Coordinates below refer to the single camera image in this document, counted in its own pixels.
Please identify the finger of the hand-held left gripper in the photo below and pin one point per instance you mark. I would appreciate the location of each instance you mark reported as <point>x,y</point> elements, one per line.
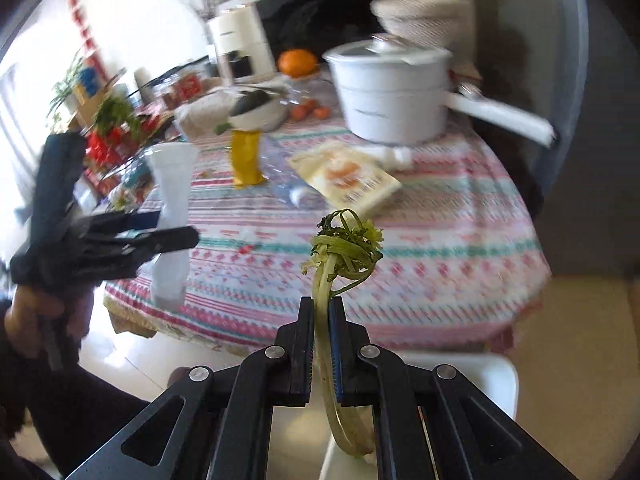
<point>150,247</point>
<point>120,222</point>

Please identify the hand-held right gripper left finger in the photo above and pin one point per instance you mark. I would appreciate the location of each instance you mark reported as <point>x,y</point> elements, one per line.
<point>302,355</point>

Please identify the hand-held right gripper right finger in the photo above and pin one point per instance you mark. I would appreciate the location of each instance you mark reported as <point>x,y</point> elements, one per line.
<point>339,360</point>

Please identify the small white plastic bottle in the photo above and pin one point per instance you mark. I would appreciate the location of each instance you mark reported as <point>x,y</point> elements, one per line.
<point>172,185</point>

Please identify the wilted green vegetable stalk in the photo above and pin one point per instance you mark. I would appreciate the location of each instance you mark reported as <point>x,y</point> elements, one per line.
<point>345,247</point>

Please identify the person's left forearm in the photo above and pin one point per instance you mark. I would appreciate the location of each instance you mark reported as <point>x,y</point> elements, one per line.
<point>75,410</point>

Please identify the person's left hand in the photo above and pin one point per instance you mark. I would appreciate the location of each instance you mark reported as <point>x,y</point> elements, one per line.
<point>25,315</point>

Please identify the red plastic bag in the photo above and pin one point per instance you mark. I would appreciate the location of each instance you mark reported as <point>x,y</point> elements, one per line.
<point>102,147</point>

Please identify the wooden shelf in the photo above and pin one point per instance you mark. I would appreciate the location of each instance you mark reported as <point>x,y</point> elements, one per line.
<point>87,105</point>

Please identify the green leafy vegetable bunch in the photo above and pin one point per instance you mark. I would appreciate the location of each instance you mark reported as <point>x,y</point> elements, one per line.
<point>117,115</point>

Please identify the green potted plant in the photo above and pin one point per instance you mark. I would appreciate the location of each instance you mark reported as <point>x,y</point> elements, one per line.
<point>65,87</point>

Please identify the blue packet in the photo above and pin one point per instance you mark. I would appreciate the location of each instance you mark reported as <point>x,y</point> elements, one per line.
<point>87,82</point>

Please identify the yellow packet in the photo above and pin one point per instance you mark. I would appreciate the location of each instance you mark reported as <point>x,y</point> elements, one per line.
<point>246,160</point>

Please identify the patterned striped tablecloth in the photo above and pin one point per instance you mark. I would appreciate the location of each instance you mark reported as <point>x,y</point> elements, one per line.
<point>425,260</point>

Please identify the white floral cloth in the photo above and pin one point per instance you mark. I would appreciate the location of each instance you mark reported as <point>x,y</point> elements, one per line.
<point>205,117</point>

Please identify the jar with red label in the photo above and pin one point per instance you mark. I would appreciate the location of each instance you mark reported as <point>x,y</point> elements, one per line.
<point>190,89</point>

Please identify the clear plastic wrapper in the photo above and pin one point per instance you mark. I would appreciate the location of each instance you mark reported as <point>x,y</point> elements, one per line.
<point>285,175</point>

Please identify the white bowl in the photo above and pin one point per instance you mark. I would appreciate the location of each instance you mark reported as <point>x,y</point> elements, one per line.
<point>257,117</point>

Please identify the dark green squash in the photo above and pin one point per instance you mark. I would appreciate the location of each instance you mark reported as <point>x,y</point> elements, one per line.
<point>250,102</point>

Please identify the cream pouch with orange print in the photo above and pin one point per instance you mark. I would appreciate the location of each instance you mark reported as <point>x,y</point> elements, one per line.
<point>345,175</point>

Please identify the small orange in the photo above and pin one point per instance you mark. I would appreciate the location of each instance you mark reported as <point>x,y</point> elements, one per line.
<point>301,111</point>
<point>321,111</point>

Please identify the white air fryer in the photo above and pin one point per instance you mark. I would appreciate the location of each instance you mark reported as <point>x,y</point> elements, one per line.
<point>240,35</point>

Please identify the large orange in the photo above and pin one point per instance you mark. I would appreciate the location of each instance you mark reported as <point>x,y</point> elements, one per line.
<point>298,63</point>

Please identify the white electric cooking pot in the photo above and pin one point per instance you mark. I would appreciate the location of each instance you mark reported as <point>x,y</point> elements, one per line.
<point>390,105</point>

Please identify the microwave oven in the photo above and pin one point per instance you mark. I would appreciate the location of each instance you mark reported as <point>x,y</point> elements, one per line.
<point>320,25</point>

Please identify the grey refrigerator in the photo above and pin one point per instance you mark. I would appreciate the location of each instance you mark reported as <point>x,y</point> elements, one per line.
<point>575,110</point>

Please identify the woven lidded basket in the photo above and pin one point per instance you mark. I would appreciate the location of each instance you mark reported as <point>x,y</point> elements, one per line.
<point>420,17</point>

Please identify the red wall decoration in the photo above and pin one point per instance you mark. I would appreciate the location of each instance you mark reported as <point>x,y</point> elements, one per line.
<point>85,25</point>

